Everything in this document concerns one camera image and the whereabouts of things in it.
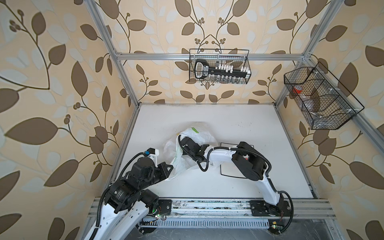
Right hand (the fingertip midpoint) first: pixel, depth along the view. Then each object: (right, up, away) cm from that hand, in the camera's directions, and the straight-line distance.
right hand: (184, 146), depth 94 cm
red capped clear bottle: (+68, +35, -6) cm, 77 cm away
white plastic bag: (0, -4, -22) cm, 22 cm away
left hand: (-1, -5, -27) cm, 27 cm away
